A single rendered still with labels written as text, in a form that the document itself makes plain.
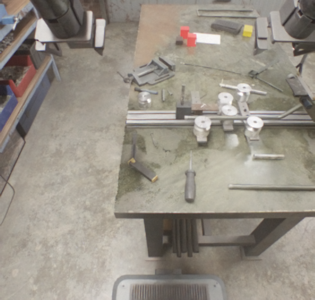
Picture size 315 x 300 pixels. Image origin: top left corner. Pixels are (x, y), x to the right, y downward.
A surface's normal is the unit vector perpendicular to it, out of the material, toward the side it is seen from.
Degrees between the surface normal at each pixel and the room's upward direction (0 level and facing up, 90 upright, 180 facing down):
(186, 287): 0
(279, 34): 30
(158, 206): 0
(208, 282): 0
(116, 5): 90
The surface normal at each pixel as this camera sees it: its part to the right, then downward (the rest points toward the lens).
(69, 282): 0.00, -0.65
